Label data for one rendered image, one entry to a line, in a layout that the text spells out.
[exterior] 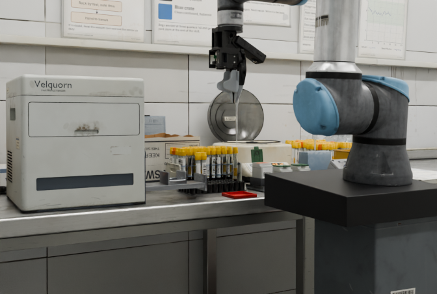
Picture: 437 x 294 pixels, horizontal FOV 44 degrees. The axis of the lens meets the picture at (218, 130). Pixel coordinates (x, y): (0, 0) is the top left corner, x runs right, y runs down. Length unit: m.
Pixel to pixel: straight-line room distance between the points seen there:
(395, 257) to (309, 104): 0.36
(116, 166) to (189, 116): 0.81
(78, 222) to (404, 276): 0.70
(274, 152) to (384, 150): 0.66
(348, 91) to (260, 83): 1.11
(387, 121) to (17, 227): 0.80
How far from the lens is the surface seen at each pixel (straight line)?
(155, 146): 1.63
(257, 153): 1.58
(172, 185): 1.35
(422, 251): 1.26
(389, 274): 1.20
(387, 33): 2.65
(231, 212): 1.38
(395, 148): 1.22
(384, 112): 1.19
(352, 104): 1.13
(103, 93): 1.27
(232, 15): 1.54
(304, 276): 1.57
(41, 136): 1.24
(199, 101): 2.07
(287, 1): 1.54
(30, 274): 1.95
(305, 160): 1.68
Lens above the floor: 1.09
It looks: 1 degrees down
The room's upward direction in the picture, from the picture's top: straight up
